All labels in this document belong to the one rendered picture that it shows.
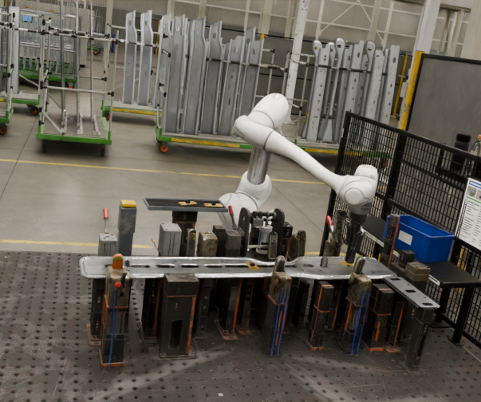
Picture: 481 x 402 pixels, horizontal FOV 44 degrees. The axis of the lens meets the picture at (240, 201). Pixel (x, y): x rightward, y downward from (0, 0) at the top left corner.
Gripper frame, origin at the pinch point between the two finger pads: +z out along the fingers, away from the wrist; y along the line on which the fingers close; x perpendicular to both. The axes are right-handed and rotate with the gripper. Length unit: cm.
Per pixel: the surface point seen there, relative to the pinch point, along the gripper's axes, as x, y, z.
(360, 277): -7.4, 22.6, 0.8
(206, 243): -64, -12, 0
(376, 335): 6.3, 22.8, 27.9
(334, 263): -5.7, -2.7, 5.3
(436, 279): 32.3, 20.6, 3.0
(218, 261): -60, -5, 5
